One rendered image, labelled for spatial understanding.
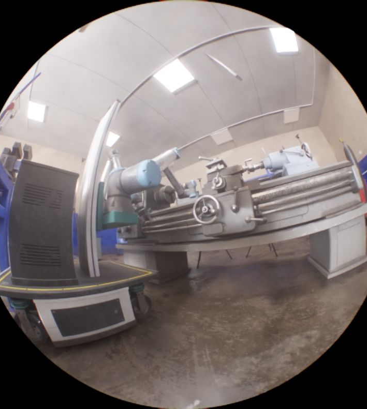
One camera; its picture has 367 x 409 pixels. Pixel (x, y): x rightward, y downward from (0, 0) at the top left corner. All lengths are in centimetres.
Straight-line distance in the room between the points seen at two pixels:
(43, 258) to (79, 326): 31
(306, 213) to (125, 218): 120
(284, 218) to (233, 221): 42
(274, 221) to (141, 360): 113
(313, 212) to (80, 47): 388
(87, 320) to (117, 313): 16
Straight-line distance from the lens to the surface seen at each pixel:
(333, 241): 118
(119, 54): 300
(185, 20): 290
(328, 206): 120
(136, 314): 89
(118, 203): 70
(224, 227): 91
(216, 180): 87
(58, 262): 65
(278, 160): 134
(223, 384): 58
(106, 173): 148
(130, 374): 64
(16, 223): 67
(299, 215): 109
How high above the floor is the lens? 53
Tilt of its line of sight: 14 degrees up
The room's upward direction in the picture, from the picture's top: 6 degrees counter-clockwise
